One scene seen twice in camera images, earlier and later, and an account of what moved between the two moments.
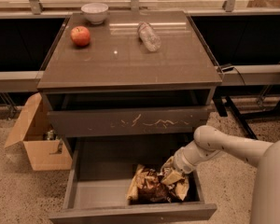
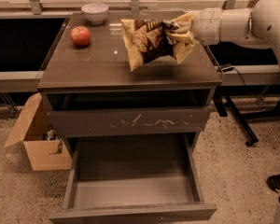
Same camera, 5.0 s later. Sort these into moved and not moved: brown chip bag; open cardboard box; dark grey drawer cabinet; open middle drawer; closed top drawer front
Moved: brown chip bag
Not moved: open middle drawer; open cardboard box; dark grey drawer cabinet; closed top drawer front
